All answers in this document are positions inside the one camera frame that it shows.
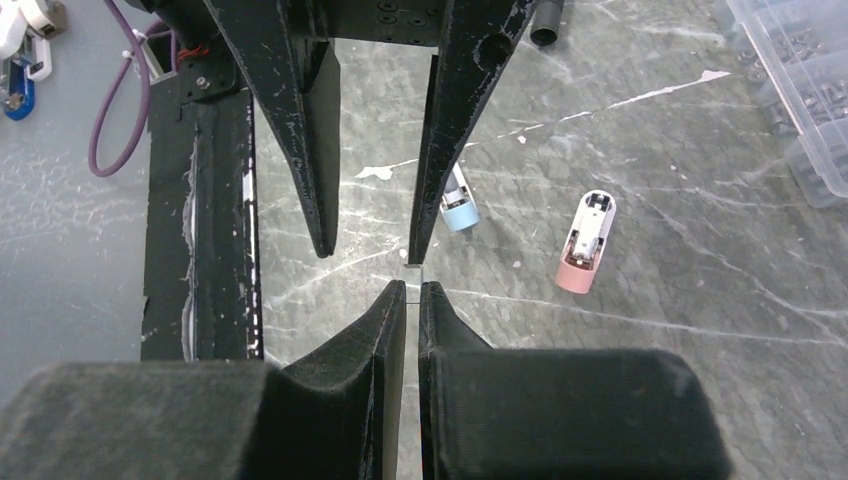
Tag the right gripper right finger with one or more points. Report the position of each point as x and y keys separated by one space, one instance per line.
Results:
x=509 y=413

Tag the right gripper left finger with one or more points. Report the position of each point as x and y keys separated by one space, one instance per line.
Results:
x=333 y=414

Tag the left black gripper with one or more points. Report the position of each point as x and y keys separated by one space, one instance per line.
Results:
x=284 y=52

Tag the blue mini stapler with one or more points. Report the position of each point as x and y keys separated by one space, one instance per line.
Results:
x=458 y=207

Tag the pink mini stapler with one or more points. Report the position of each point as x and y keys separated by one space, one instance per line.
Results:
x=586 y=242

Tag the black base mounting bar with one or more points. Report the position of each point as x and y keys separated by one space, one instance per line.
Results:
x=202 y=283

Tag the clear plastic organizer box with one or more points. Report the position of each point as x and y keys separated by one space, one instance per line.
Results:
x=794 y=56

